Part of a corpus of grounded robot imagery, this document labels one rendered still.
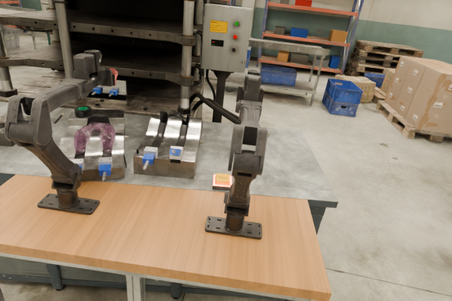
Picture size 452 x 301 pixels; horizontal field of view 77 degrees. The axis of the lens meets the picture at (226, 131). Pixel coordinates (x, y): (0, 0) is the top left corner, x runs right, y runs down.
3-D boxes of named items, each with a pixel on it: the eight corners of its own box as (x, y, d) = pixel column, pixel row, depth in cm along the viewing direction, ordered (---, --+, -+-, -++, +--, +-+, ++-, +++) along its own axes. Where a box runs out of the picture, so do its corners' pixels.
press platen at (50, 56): (196, 105, 187) (198, 78, 179) (-8, 84, 182) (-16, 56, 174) (205, 72, 262) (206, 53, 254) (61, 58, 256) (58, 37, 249)
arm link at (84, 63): (77, 52, 104) (56, 57, 93) (99, 55, 104) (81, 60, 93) (79, 83, 109) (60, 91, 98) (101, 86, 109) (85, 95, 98)
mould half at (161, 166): (193, 179, 125) (195, 152, 119) (133, 173, 124) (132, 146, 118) (202, 130, 170) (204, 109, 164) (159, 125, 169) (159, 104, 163)
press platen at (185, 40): (198, 69, 176) (200, 37, 168) (-18, 47, 171) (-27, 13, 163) (207, 46, 251) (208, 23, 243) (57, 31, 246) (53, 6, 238)
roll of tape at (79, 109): (71, 116, 143) (70, 110, 142) (80, 111, 151) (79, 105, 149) (87, 118, 143) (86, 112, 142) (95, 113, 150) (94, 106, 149)
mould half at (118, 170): (124, 178, 121) (122, 155, 116) (54, 183, 113) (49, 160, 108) (125, 127, 163) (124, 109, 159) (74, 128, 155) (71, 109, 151)
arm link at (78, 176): (57, 166, 101) (47, 175, 96) (81, 168, 101) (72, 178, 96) (60, 180, 104) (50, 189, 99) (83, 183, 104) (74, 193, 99)
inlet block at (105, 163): (111, 186, 111) (110, 174, 109) (97, 187, 109) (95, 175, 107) (112, 167, 122) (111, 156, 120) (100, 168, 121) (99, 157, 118)
